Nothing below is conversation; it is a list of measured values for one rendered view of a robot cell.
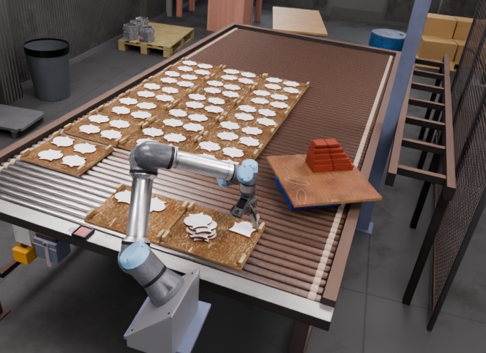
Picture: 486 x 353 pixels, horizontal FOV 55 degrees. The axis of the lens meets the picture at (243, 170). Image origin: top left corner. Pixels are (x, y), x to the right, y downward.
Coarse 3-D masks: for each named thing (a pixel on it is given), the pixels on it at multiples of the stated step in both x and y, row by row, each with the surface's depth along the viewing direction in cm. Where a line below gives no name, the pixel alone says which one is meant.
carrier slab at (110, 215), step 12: (108, 204) 242; (120, 204) 243; (168, 204) 246; (180, 204) 247; (96, 216) 233; (108, 216) 233; (120, 216) 234; (156, 216) 237; (168, 216) 237; (180, 216) 239; (108, 228) 226; (120, 228) 226; (156, 228) 229; (168, 228) 229; (156, 240) 221
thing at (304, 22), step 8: (280, 8) 756; (288, 8) 761; (280, 16) 707; (288, 16) 712; (296, 16) 716; (304, 16) 721; (312, 16) 726; (320, 16) 730; (280, 24) 665; (288, 24) 669; (296, 24) 673; (304, 24) 677; (312, 24) 681; (320, 24) 685; (296, 32) 639; (304, 32) 639; (312, 32) 641; (320, 32) 645
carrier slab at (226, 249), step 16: (192, 208) 245; (176, 224) 232; (224, 224) 236; (176, 240) 222; (192, 240) 223; (208, 240) 224; (224, 240) 225; (240, 240) 226; (256, 240) 227; (208, 256) 214; (224, 256) 215; (240, 256) 216
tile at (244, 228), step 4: (236, 224) 234; (240, 224) 235; (244, 224) 235; (248, 224) 235; (232, 228) 232; (236, 228) 232; (240, 228) 232; (244, 228) 233; (248, 228) 233; (232, 232) 231; (236, 232) 229; (240, 232) 229; (244, 232) 230; (248, 232) 230; (252, 232) 232; (244, 236) 228; (248, 236) 227
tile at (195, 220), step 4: (192, 216) 228; (196, 216) 228; (200, 216) 228; (204, 216) 228; (208, 216) 229; (184, 220) 225; (188, 220) 225; (192, 220) 225; (196, 220) 225; (200, 220) 226; (204, 220) 226; (208, 220) 226; (184, 224) 224; (188, 224) 222; (192, 224) 222; (196, 224) 223; (200, 224) 223; (204, 224) 223; (208, 224) 225; (196, 228) 221
